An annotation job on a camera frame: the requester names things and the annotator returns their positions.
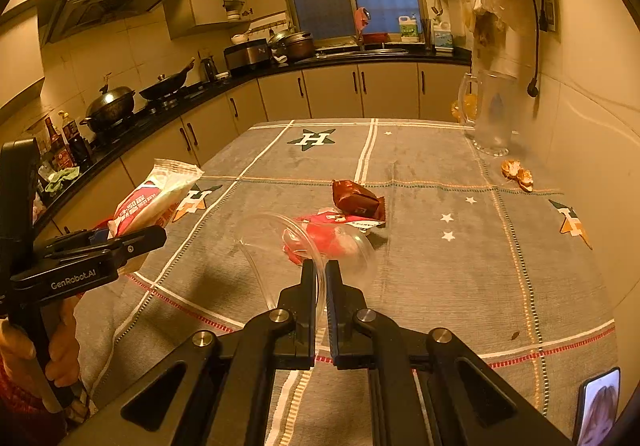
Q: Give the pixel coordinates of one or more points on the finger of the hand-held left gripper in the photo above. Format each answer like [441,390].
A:
[145,238]

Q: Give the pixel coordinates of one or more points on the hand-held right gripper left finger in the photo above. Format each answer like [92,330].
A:
[311,298]

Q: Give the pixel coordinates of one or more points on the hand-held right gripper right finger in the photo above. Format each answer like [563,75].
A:
[332,298]

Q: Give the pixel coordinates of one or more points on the white wrapper with red print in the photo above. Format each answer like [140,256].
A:
[160,186]

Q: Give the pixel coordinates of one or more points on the red white snack packet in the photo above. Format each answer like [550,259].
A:
[325,241]

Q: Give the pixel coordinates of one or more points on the clear plastic bowl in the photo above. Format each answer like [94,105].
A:
[270,236]

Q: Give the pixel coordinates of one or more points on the brown snack packet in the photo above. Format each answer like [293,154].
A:
[355,198]

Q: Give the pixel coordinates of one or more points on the person's left forearm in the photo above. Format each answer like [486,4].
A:
[25,406]

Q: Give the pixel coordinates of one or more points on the person's left hand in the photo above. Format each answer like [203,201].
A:
[65,346]

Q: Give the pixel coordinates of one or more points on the grey star print tablecloth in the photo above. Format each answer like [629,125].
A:
[425,276]

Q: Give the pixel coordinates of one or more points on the green cloth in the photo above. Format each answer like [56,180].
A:
[62,178]

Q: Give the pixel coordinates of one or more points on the dark sauce bottle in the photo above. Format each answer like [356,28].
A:
[75,144]
[51,134]

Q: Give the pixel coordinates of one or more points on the dark lidded cooking pot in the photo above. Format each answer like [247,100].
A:
[110,109]

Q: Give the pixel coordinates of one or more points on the black wok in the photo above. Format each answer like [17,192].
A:
[165,85]

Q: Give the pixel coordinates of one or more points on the black kitchen countertop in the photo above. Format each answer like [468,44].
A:
[210,91]

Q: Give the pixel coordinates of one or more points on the metal kettle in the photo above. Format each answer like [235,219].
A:
[208,70]

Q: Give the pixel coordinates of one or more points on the beige lower kitchen cabinets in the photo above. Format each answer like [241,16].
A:
[330,91]

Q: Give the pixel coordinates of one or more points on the orange peel piece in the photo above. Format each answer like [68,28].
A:
[526,180]
[510,169]

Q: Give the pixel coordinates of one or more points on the yellow plastic bag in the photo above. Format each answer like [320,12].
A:
[462,109]

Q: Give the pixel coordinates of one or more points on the black range hood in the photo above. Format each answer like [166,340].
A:
[110,1]

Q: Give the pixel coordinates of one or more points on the clear glass pitcher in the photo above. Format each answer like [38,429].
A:
[492,116]

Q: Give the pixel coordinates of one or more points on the metal steamer pot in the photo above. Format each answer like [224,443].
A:
[295,45]

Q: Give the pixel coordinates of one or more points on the stack of bowls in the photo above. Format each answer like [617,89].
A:
[231,9]

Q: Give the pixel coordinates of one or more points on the red basin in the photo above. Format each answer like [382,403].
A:
[375,37]

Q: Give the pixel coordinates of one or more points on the white green detergent bottle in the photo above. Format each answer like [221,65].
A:
[408,29]

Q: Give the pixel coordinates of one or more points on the chopstick holder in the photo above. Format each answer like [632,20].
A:
[426,34]

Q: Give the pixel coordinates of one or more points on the pink hanging scrubber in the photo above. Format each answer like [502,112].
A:
[362,19]

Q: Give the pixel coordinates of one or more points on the white blue bottle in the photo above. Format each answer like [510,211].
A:
[443,36]

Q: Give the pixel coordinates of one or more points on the smartphone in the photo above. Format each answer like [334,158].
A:
[597,406]

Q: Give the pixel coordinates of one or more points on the wall power strip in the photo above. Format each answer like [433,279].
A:
[549,9]

